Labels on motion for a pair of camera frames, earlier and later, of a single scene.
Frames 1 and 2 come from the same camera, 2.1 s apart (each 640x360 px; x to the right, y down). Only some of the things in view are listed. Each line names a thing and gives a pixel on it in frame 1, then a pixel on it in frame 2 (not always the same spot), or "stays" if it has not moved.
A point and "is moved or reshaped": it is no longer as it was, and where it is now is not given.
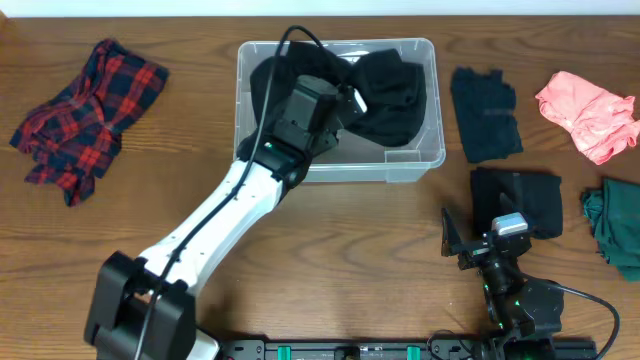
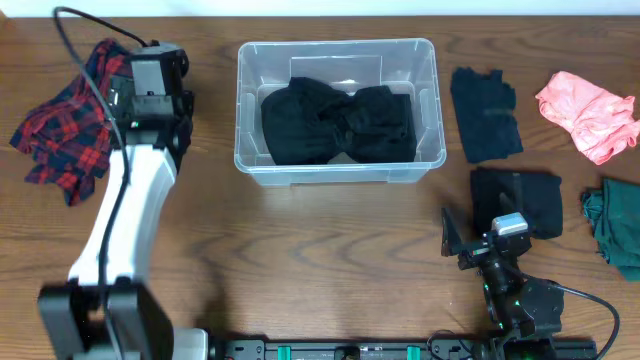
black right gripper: (453, 243) stays
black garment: (391, 92) is moved or reshaped
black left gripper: (342, 98) → (122, 95)
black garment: (497, 192) stays
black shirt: (485, 106) stays
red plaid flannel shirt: (73, 138) stays
